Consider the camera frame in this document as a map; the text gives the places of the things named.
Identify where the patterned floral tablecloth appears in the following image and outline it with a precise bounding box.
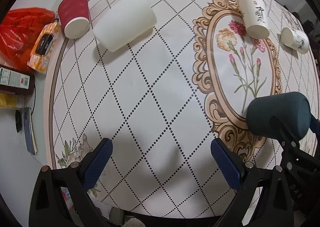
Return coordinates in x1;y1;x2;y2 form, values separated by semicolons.
49;0;319;218

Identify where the white translucent plastic cup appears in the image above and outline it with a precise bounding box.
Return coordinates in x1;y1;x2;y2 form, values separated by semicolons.
93;0;157;52

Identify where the white cup with calligraphy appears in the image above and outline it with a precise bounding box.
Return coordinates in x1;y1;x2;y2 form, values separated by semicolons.
238;0;270;39

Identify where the dark box with label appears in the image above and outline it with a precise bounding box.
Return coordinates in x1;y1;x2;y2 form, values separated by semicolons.
0;65;35;96

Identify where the yellow bag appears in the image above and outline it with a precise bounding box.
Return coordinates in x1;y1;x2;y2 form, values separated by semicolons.
0;93;24;110

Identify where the white cup with bamboo print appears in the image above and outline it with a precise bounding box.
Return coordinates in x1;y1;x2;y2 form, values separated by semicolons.
281;28;310;54

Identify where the red plastic bag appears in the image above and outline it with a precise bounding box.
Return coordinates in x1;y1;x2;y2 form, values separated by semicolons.
1;7;55;73

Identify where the orange tissue pack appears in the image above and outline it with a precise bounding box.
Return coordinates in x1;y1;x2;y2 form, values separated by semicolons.
27;19;61;74

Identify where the dark notebook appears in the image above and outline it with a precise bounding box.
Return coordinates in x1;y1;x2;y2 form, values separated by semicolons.
22;107;37;155

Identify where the dark teal cup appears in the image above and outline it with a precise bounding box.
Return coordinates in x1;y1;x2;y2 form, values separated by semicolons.
246;92;311;141

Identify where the red ribbed paper cup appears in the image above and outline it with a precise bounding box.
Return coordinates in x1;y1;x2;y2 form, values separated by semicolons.
57;0;90;39

